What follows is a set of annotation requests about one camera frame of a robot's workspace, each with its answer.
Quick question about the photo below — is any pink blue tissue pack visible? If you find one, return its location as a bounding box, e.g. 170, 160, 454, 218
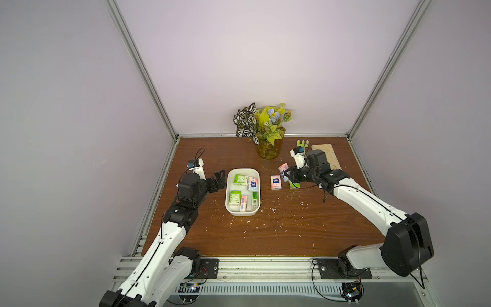
279, 163, 290, 182

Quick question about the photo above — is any pink tempo tissue pack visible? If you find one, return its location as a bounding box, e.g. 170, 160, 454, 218
271, 175, 282, 191

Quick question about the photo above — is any white storage box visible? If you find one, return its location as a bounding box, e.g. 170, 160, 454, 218
225, 168, 261, 217

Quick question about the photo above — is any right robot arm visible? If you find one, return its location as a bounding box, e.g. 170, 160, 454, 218
284, 147, 434, 278

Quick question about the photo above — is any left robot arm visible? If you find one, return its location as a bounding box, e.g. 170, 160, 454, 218
99, 170, 226, 306

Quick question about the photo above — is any green tissue pack in box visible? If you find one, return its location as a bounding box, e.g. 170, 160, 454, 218
228, 191, 242, 206

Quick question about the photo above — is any beige garden glove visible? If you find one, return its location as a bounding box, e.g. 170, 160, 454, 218
311, 144, 341, 170

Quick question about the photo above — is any green hand rake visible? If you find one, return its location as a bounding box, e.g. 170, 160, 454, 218
296, 139, 309, 149

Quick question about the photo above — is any narrow green tissue pack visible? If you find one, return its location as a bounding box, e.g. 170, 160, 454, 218
251, 191, 258, 211

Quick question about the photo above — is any amber vase with plants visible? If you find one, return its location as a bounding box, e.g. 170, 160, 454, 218
233, 102, 292, 160

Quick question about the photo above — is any left controller board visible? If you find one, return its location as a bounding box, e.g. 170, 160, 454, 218
178, 283, 202, 305

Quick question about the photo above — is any controller board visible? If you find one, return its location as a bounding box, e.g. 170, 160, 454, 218
178, 283, 202, 305
341, 281, 364, 304

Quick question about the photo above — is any right controller board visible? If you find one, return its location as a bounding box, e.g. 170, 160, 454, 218
341, 281, 364, 304

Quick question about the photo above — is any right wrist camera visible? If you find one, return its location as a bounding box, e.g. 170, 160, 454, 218
290, 147, 306, 169

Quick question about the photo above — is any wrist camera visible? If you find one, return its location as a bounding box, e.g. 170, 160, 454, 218
290, 147, 306, 169
187, 158, 206, 180

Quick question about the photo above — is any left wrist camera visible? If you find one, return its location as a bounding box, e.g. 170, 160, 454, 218
187, 158, 206, 180

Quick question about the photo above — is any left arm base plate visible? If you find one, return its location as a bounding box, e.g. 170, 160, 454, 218
185, 258, 220, 280

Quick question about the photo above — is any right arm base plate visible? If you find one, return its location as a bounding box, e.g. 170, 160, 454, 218
313, 258, 373, 280

